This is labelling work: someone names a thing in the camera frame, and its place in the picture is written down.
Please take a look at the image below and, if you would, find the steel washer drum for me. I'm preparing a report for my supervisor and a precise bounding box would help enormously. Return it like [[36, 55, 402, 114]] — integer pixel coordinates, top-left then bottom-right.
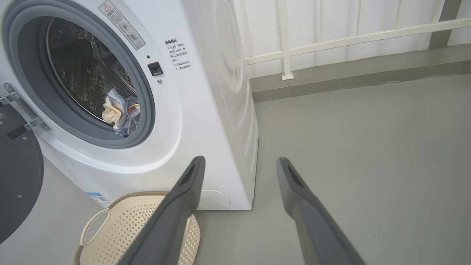
[[46, 17, 139, 127]]

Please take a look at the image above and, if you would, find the white metal railing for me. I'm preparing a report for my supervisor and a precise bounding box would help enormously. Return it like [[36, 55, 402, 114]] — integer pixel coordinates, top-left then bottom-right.
[[235, 0, 471, 81]]

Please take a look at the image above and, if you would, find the round drain filter cover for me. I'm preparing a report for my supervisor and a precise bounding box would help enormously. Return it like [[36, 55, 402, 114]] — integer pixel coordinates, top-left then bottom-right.
[[197, 190, 231, 211]]

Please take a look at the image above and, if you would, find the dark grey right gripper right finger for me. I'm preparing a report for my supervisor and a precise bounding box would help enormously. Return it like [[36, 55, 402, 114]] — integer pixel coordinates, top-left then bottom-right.
[[277, 157, 366, 265]]

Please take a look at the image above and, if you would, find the blue energy label sticker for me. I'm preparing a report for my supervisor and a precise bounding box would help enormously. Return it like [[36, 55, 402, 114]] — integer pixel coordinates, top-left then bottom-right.
[[86, 191, 111, 209]]

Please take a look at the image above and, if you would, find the cream perforated laundry basket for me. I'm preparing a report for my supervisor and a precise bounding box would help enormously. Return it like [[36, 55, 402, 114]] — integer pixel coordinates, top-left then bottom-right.
[[74, 191, 201, 265]]

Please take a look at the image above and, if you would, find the grey rubber door gasket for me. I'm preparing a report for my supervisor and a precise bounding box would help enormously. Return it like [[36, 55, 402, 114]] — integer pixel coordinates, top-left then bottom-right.
[[2, 0, 156, 149]]

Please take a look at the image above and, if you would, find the dark round washer door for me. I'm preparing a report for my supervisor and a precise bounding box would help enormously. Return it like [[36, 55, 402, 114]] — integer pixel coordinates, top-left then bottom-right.
[[0, 105, 45, 245]]

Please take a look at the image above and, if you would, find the grey concrete curb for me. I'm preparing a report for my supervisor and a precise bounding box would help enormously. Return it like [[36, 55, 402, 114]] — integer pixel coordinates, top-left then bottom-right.
[[250, 43, 471, 103]]

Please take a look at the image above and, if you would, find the cream white garment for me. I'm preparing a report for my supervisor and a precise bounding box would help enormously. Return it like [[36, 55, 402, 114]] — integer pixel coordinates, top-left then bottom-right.
[[102, 97, 127, 126]]

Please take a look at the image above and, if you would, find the blue bear print garment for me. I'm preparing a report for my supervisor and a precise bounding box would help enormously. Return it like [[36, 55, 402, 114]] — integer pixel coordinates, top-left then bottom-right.
[[125, 96, 141, 122], [107, 87, 138, 138]]

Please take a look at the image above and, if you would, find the white front-load washing machine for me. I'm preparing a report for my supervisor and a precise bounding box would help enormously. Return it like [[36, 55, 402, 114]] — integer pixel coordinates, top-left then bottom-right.
[[0, 0, 260, 211]]

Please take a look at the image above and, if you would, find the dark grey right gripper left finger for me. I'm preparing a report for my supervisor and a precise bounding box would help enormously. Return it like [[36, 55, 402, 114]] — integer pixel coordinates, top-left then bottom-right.
[[118, 156, 206, 265]]

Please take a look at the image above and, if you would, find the grey vertical post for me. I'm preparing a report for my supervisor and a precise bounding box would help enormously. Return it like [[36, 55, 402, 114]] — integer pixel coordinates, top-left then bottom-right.
[[428, 0, 463, 49]]

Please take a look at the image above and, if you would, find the grey warning sticker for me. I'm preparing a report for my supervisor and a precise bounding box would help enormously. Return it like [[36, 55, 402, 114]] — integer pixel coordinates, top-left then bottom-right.
[[99, 0, 146, 50]]

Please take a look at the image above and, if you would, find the metal door hinge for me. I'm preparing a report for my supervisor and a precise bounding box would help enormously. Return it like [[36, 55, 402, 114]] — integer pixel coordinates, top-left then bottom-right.
[[0, 82, 52, 139]]

